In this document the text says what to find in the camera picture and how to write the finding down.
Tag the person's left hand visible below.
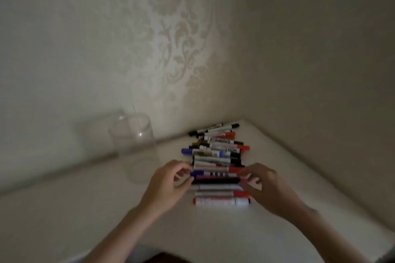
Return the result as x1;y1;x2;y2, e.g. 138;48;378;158
137;159;195;216

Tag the person's right hand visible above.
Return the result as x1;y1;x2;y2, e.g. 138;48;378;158
236;162;306;221

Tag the clear plastic jar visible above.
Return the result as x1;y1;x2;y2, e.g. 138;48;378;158
108;111;161;185

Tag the black marker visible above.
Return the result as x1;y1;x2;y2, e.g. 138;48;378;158
191;177;242;185

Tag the row of assorted markers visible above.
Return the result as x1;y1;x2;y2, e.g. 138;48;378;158
181;122;251;206

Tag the person's right forearm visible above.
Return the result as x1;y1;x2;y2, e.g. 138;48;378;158
288;204;371;263

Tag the person's left forearm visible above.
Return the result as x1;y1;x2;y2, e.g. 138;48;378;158
81;204;164;263

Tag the white table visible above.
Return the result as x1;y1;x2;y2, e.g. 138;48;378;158
0;119;395;263

